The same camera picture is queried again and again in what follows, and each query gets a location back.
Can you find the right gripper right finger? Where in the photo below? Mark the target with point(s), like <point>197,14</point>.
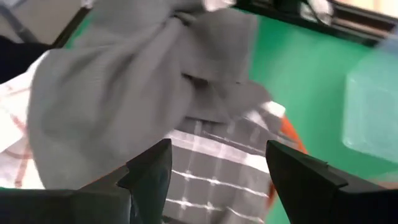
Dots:
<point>311,199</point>

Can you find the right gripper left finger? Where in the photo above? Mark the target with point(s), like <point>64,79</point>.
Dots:
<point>62,207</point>

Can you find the orange towel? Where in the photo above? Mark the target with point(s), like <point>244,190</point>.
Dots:
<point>292,133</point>

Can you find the white red-checked towel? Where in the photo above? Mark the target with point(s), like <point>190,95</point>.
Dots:
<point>12,124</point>

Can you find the grey plaid towel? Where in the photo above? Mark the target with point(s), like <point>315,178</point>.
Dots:
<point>217,168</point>

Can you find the plain dark grey towel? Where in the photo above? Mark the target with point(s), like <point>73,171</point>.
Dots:
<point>109,93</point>

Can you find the clear plastic bin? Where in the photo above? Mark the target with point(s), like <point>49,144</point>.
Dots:
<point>373,109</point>

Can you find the green table mat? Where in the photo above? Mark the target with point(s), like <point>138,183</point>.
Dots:
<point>295,77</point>

